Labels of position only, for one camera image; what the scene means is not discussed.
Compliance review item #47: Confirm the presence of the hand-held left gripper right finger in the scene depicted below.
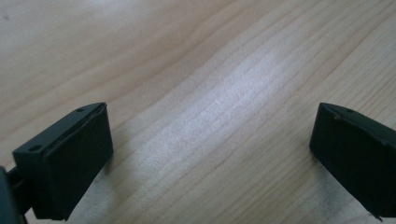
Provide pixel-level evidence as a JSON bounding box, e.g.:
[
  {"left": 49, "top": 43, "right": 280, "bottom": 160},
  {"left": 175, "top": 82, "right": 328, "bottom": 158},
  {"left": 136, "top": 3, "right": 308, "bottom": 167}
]
[{"left": 308, "top": 102, "right": 396, "bottom": 221}]

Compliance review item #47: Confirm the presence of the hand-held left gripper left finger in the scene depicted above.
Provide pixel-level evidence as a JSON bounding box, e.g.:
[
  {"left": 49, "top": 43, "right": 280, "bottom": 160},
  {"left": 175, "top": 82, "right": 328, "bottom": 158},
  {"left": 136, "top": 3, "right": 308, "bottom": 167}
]
[{"left": 12, "top": 102, "right": 114, "bottom": 222}]

